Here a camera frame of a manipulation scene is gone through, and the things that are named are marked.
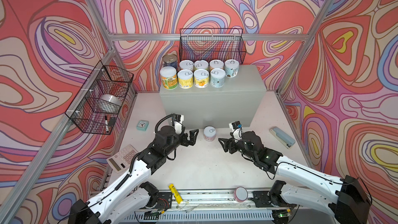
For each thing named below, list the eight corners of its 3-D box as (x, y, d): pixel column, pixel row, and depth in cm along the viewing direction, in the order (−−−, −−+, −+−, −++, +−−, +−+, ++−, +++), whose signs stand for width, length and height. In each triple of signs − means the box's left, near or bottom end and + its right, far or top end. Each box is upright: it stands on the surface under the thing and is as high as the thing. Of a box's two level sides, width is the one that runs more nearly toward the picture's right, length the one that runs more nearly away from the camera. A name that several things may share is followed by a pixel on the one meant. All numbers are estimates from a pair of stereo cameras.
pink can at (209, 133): (204, 141, 95) (204, 137, 90) (203, 130, 100) (203, 125, 96) (215, 141, 95) (216, 137, 90) (214, 130, 100) (215, 125, 96)
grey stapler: (287, 149, 92) (291, 146, 88) (269, 131, 100) (272, 127, 96) (292, 146, 93) (296, 142, 89) (274, 128, 101) (277, 124, 97)
